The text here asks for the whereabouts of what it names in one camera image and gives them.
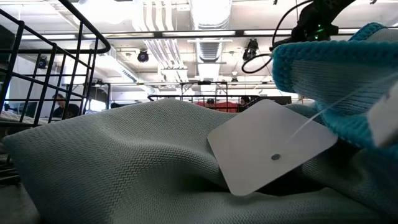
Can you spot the white paper towel tag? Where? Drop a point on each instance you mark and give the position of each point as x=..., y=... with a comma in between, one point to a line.
x=264, y=140

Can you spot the light blue microfiber towel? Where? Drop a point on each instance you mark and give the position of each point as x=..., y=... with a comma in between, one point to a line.
x=124, y=155

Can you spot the white microfiber towel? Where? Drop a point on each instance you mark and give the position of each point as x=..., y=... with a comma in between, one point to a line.
x=12, y=118

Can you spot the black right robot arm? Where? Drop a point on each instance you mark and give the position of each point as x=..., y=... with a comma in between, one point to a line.
x=314, y=18

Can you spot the person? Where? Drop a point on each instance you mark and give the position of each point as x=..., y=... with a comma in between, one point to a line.
x=210, y=101
x=245, y=101
x=66, y=110

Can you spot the black ceiling spotlight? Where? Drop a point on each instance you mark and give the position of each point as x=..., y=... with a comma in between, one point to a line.
x=143, y=56
x=42, y=62

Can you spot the black monitor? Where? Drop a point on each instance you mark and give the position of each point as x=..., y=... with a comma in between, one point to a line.
x=280, y=100

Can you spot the black overhead light bar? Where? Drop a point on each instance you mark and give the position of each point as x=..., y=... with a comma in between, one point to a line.
x=158, y=33

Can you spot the black background rig frame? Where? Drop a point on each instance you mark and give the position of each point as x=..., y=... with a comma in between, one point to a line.
x=203, y=82

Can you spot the silver ventilation duct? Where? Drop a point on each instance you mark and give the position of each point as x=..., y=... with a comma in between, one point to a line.
x=210, y=49

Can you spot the black overhead camera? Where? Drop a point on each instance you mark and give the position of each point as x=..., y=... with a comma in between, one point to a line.
x=251, y=49

